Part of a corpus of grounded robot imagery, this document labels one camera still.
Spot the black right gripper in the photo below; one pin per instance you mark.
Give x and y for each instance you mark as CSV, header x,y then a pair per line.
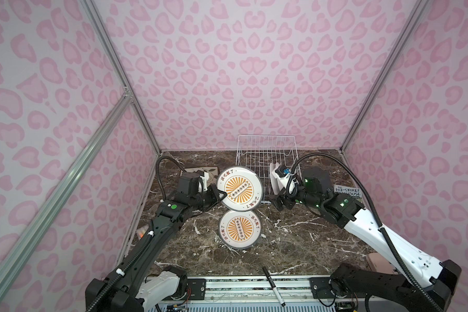
x,y
277,201

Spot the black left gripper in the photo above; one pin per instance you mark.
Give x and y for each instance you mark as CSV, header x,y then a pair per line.
x,y
213,191

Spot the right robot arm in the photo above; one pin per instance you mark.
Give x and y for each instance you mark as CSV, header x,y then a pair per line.
x,y
421,283

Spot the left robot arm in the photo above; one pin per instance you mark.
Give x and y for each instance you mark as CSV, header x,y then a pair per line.
x,y
124,288

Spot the The 143-Storey Treehouse book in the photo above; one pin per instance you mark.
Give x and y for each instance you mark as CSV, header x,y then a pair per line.
x,y
355,193

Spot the box of coloured markers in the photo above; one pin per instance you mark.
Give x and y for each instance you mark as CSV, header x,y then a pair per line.
x,y
141,231

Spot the black marker pen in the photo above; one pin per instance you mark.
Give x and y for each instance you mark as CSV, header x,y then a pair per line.
x,y
273,286

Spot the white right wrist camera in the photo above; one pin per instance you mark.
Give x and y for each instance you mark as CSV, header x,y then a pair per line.
x,y
282,175

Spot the white wire dish rack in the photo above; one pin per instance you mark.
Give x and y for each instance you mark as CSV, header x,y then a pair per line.
x,y
258,152

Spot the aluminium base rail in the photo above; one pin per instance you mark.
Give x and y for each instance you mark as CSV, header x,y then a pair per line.
x,y
253,293

